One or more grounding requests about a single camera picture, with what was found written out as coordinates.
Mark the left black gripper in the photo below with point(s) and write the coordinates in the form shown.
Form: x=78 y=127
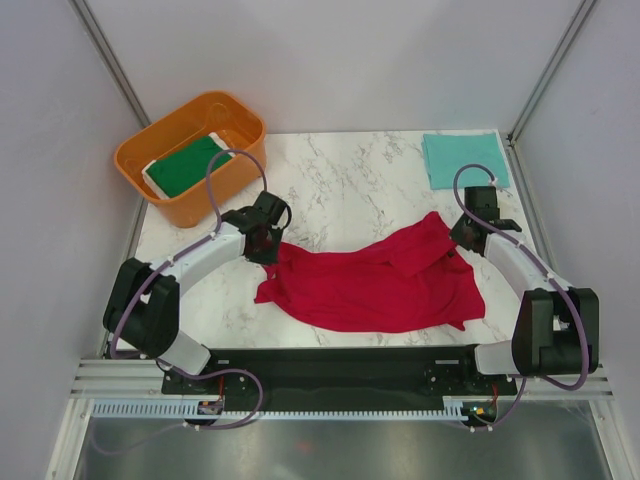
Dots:
x=270 y=258

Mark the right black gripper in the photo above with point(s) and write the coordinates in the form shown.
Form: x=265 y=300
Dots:
x=457 y=235

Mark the red t shirt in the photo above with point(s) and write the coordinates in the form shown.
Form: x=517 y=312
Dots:
x=412 y=280

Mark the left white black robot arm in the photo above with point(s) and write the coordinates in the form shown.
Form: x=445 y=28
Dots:
x=144 y=305

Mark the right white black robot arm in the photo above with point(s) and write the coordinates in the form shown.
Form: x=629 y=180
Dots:
x=557 y=327

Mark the teal folded t shirt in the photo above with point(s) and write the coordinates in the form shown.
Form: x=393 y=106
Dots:
x=445 y=154

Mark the green folded t shirt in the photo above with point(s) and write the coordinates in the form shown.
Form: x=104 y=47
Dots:
x=190 y=167

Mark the orange plastic basket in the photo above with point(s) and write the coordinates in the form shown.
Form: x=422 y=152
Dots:
x=220 y=112

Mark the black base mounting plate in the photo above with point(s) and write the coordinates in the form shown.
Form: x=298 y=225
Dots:
x=342 y=378

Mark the white slotted cable duct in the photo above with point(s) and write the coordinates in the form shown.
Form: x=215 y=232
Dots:
x=197 y=410

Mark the right aluminium frame post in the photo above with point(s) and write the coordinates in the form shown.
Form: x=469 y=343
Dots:
x=560 y=52

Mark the aluminium frame post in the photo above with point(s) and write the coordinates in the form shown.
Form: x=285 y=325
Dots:
x=109 y=58
x=560 y=52

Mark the left aluminium frame post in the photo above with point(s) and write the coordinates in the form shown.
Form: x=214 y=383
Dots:
x=109 y=58

